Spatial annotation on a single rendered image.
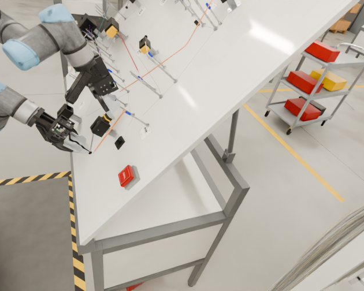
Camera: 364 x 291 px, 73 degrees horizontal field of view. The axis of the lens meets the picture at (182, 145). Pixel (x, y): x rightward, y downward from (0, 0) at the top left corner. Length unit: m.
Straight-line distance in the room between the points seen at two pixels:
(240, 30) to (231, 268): 1.58
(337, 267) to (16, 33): 0.86
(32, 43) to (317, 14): 0.69
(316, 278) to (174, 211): 0.65
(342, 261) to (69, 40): 0.79
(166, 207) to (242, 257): 1.07
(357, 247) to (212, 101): 0.45
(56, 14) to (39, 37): 0.07
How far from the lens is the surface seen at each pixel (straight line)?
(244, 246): 2.09
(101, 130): 0.92
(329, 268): 0.56
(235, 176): 1.03
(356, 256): 0.52
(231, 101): 0.67
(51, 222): 2.04
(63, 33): 0.77
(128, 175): 0.75
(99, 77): 0.84
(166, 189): 1.15
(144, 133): 0.83
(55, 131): 0.91
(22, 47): 0.75
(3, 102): 0.93
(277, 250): 2.20
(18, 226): 2.09
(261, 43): 0.74
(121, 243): 1.00
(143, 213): 1.06
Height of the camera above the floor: 1.68
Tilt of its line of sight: 40 degrees down
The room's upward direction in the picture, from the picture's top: 14 degrees clockwise
